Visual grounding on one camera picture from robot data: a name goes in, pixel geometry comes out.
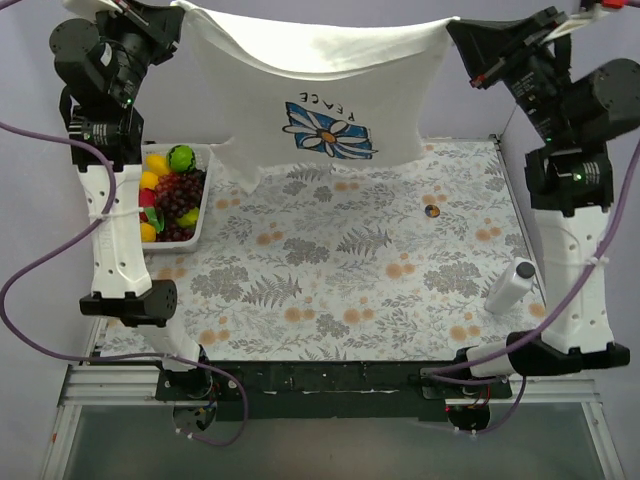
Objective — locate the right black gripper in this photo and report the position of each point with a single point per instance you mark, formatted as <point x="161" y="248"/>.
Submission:
<point x="500" y="55"/>

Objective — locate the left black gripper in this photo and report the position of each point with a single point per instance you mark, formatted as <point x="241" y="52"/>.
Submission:
<point x="151" y="23"/>

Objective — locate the white t-shirt with flower print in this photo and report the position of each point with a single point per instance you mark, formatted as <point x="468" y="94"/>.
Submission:
<point x="293" y="93"/>

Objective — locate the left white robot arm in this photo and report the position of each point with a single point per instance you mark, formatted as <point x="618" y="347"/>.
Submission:
<point x="102" y="55"/>

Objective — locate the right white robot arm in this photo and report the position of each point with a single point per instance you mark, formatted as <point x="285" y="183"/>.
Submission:
<point x="576" y="206"/>

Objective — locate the round blue yellow brooch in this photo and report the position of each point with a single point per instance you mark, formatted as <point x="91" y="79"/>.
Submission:
<point x="432" y="211"/>

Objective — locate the green toy watermelon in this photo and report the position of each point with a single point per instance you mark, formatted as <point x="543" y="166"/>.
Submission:
<point x="181" y="159"/>

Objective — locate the yellow toy lemon upper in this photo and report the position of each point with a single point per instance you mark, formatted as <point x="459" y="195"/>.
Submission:
<point x="158" y="164"/>

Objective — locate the yellow toy lemon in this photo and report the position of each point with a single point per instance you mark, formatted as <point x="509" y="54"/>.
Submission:
<point x="148" y="180"/>
<point x="158" y="164"/>

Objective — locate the yellow toy lemon lower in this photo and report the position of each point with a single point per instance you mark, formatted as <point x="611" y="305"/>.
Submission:
<point x="148" y="180"/>

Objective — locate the white plastic fruit basket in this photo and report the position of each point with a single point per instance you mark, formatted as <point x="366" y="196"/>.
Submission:
<point x="204" y="161"/>

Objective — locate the purple toy grape bunch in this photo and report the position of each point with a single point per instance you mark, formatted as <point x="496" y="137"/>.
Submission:
<point x="175" y="195"/>

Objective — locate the red toy dragon fruit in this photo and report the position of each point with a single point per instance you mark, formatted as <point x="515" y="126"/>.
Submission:
<point x="146" y="200"/>

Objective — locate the yellow green toy fruit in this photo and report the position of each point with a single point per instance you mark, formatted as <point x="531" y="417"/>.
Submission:
<point x="189" y="220"/>

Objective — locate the red yellow toy mango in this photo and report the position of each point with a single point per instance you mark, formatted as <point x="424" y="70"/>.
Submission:
<point x="148" y="233"/>

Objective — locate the white bottle with black cap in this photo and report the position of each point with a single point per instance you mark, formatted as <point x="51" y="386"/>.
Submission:
<point x="511" y="286"/>

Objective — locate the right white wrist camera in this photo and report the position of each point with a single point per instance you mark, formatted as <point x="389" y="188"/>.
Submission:
<point x="589" y="13"/>

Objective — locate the aluminium frame rail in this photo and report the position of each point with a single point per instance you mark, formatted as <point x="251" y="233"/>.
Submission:
<point x="111" y="385"/>

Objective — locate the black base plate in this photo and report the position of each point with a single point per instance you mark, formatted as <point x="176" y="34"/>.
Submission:
<point x="265" y="390"/>

